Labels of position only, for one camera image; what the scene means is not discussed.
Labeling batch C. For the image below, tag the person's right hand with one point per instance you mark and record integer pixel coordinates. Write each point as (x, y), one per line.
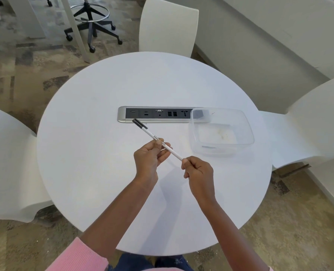
(201, 180)

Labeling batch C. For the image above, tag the person's left hand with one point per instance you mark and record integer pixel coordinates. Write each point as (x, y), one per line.
(145, 162)

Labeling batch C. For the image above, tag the person's left thumb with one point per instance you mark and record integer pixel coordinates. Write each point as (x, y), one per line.
(163, 155)

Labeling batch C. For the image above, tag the person's right thumb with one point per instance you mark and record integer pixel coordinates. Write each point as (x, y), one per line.
(186, 167)

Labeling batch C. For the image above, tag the white pen with black cap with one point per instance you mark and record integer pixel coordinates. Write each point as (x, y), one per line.
(148, 132)

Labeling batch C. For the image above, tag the person's right forearm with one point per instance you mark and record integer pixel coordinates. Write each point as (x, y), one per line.
(232, 237)

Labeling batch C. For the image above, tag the person's left forearm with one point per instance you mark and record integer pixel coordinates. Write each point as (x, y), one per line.
(119, 217)

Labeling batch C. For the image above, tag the grey table socket panel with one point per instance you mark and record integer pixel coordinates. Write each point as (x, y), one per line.
(155, 113)

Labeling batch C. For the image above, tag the clear plastic container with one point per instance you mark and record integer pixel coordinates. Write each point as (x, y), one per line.
(222, 132)

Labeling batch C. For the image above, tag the blue jeans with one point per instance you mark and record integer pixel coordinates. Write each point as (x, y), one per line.
(144, 262)

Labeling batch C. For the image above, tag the white moulded chair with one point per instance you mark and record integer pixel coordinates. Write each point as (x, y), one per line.
(168, 26)
(7, 166)
(310, 129)

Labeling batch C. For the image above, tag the pink sleeve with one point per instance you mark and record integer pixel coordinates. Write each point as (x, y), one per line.
(78, 256)

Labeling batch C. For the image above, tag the white desk leg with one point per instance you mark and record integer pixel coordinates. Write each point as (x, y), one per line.
(75, 28)

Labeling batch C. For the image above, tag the black office chair base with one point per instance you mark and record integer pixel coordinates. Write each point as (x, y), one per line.
(47, 0)

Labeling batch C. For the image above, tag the white desk side panel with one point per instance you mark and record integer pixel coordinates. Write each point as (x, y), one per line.
(27, 16)

